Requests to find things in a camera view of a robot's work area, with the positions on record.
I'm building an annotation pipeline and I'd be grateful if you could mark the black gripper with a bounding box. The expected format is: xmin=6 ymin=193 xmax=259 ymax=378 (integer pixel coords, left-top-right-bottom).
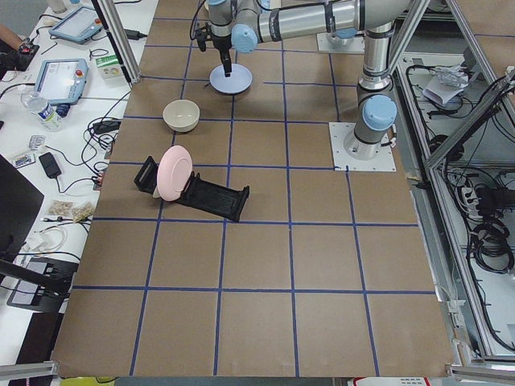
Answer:
xmin=195 ymin=23 xmax=232 ymax=77

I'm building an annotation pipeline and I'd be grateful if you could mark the blue plate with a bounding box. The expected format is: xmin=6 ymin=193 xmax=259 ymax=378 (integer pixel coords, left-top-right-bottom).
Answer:
xmin=209 ymin=64 xmax=253 ymax=95

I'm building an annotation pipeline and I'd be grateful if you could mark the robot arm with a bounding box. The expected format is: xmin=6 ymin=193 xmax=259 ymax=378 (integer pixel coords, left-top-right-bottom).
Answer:
xmin=327 ymin=28 xmax=358 ymax=46
xmin=190 ymin=0 xmax=426 ymax=161

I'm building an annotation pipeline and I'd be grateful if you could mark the person forearm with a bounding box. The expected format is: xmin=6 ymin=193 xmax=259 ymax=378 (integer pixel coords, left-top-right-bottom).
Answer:
xmin=0 ymin=24 xmax=23 ymax=51

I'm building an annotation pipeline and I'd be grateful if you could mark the pink plate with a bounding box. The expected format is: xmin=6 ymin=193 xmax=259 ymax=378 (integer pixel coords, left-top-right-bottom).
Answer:
xmin=157 ymin=145 xmax=192 ymax=201

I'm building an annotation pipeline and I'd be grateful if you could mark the cream bowl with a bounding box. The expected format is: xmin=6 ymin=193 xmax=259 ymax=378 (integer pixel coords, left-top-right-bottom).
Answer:
xmin=163 ymin=100 xmax=200 ymax=133

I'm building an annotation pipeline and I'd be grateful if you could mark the green white box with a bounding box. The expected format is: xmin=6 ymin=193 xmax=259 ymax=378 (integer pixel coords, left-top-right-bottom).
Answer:
xmin=95 ymin=55 xmax=123 ymax=80

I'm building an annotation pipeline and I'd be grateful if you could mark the far teach pendant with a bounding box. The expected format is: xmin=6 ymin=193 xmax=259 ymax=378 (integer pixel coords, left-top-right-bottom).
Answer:
xmin=49 ymin=6 xmax=102 ymax=44

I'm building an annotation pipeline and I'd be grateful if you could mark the teach pendant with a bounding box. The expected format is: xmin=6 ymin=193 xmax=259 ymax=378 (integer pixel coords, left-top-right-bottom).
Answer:
xmin=49 ymin=6 xmax=102 ymax=44
xmin=35 ymin=59 xmax=89 ymax=105

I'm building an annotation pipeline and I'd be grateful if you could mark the black dish rack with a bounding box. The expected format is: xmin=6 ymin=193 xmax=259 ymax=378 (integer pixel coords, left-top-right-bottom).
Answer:
xmin=134 ymin=156 xmax=250 ymax=222

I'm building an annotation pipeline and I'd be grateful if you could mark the near teach pendant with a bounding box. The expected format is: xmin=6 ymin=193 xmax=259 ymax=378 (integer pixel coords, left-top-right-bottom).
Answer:
xmin=35 ymin=59 xmax=89 ymax=105

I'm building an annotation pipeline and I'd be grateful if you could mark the plastic water bottle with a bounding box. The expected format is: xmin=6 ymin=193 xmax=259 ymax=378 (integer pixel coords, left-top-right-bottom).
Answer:
xmin=20 ymin=89 xmax=62 ymax=132

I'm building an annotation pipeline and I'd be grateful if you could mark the black power adapter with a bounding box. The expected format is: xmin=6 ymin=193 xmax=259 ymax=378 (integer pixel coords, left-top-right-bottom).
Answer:
xmin=39 ymin=152 xmax=62 ymax=179

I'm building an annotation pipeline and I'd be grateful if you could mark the black monitor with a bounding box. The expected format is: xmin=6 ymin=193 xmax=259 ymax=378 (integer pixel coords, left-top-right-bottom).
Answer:
xmin=0 ymin=156 xmax=44 ymax=262

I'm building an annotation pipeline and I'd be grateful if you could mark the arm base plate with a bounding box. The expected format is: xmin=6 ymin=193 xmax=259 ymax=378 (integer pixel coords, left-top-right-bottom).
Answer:
xmin=316 ymin=33 xmax=365 ymax=55
xmin=328 ymin=122 xmax=397 ymax=172

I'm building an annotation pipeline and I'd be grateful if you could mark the aluminium frame post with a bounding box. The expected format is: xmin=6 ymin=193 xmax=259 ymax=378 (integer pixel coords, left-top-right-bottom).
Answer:
xmin=91 ymin=0 xmax=141 ymax=84

